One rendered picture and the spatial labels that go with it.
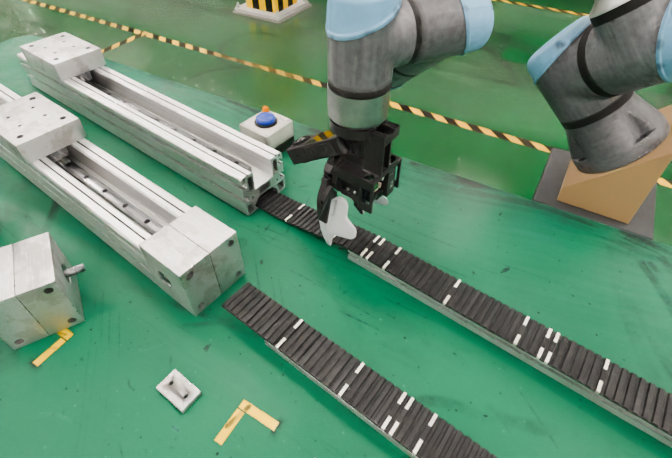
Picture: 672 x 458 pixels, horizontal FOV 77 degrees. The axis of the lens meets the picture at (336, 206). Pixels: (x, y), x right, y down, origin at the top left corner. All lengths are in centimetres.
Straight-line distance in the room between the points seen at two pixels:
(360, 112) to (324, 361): 30
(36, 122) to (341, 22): 63
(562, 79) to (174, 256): 65
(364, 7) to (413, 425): 44
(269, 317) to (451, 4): 44
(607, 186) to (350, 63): 54
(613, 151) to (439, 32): 43
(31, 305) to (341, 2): 53
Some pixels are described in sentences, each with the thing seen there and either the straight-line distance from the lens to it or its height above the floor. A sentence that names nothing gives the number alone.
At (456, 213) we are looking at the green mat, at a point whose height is 78.
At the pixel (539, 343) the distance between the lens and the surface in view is 63.
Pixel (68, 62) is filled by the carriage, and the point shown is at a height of 90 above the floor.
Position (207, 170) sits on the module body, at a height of 84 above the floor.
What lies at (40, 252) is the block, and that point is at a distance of 71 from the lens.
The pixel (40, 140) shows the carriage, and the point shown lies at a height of 90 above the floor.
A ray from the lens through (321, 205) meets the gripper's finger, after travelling 59.
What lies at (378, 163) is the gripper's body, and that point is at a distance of 53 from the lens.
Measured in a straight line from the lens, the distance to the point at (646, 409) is 65.
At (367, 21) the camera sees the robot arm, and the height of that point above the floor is 116.
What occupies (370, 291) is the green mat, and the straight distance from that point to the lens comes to 66.
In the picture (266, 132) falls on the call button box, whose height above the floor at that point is 84.
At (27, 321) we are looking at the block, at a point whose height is 82.
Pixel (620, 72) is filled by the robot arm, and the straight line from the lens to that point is 75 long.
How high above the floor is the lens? 132
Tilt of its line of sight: 43 degrees down
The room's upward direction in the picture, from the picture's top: straight up
